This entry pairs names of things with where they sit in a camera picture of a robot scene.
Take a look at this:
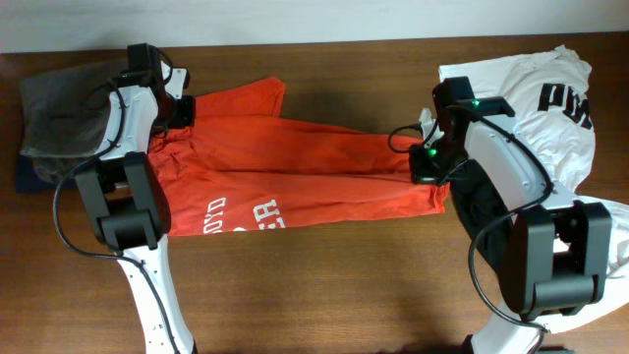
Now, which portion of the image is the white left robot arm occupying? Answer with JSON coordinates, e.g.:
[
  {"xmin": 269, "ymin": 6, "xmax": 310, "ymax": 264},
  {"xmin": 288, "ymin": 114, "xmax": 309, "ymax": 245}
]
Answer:
[{"xmin": 71, "ymin": 43, "xmax": 197, "ymax": 353}]

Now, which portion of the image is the orange red printed t-shirt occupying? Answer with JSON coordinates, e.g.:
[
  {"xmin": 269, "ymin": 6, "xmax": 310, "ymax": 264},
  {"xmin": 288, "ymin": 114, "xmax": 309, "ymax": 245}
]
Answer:
[{"xmin": 148, "ymin": 77, "xmax": 449, "ymax": 237}]

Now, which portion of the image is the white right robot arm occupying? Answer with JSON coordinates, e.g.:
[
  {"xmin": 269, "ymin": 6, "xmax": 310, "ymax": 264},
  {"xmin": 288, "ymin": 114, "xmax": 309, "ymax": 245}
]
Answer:
[{"xmin": 408, "ymin": 77, "xmax": 612, "ymax": 353}]

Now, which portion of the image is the white t-shirt with black print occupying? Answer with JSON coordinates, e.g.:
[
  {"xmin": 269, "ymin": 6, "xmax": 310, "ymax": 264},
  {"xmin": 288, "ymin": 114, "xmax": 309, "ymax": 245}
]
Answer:
[{"xmin": 438, "ymin": 45, "xmax": 628, "ymax": 333}]

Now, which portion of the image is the black garment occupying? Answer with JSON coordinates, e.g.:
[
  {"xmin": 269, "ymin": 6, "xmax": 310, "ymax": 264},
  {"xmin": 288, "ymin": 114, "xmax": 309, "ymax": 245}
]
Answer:
[{"xmin": 450, "ymin": 160, "xmax": 513, "ymax": 271}]

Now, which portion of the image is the folded grey garment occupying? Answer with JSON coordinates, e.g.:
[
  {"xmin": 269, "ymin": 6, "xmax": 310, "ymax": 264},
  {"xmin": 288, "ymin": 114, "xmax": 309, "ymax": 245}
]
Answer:
[{"xmin": 20, "ymin": 59, "xmax": 128, "ymax": 184}]

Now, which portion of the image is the folded navy blue garment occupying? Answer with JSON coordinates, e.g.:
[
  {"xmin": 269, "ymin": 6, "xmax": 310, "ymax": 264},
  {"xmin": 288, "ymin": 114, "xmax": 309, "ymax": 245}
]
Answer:
[{"xmin": 15, "ymin": 154, "xmax": 83, "ymax": 194}]

